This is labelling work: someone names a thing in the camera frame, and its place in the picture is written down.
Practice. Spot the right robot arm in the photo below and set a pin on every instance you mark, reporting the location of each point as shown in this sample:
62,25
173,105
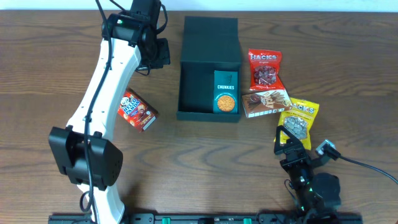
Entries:
317,195

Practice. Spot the yellow Hacks candy bag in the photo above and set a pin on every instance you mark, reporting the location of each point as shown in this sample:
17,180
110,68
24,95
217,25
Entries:
299,120

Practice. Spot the red Hacks candy bag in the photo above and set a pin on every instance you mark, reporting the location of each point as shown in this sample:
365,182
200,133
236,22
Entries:
265,67

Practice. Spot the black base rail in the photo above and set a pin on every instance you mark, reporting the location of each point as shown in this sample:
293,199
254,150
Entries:
262,218

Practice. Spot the teal Chunkies cookie box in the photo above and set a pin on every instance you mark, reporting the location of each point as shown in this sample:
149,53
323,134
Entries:
225,92

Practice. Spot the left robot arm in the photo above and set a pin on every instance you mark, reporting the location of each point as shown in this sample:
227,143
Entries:
83,149

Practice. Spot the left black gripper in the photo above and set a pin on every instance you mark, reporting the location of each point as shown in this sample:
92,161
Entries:
164,58

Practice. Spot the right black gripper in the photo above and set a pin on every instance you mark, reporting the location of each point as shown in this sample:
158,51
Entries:
295,147

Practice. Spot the brown Pocky box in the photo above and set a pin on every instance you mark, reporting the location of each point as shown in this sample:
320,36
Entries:
266,102

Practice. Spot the red Hello Panda box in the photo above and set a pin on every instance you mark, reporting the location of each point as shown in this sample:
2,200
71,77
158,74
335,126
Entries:
136,111

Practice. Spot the dark green open box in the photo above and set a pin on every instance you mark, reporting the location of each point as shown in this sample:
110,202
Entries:
209,44

